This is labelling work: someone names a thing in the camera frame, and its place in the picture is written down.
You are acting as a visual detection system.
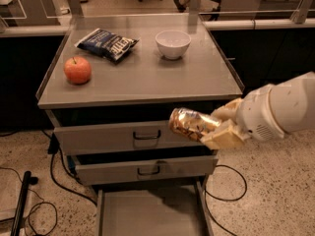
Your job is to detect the top grey drawer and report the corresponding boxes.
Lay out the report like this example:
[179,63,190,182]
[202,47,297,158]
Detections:
[54,120,201,155]

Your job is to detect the red apple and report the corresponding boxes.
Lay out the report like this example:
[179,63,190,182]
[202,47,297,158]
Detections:
[64,56,92,85]

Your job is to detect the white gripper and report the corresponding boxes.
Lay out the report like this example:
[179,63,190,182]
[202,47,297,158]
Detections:
[201,85,284,149]

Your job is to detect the middle grey drawer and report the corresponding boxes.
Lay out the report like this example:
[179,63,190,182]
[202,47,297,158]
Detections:
[76,155,218,185]

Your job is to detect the grey drawer cabinet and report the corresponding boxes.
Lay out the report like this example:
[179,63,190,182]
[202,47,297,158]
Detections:
[35,13,246,236]

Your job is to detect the black pole on floor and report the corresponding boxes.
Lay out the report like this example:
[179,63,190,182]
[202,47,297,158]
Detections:
[10,171,34,236]

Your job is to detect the black floor cable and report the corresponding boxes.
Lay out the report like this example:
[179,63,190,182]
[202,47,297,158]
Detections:
[40,128,98,207]
[204,164,249,236]

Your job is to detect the blue chip bag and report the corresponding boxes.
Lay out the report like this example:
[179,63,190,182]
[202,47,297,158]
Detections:
[75,29,138,63]

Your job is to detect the black floor cable left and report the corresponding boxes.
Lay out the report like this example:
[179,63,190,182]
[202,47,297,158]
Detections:
[40,128,98,207]

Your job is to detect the white bowl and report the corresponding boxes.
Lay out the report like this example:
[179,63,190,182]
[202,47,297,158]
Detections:
[156,29,191,60]

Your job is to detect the grey drawer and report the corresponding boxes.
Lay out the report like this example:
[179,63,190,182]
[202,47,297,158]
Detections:
[94,182,214,236]
[76,155,218,185]
[54,120,201,155]

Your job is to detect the orange soda can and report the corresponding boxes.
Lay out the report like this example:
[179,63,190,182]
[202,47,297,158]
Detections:
[168,108,221,142]

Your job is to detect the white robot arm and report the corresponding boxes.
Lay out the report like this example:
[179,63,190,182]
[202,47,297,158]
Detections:
[201,72,315,149]

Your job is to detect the black floor cable right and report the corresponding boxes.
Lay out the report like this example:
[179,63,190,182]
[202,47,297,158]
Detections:
[204,164,249,236]

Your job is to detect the bottom grey drawer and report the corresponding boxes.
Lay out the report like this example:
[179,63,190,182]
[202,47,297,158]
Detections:
[94,182,214,236]

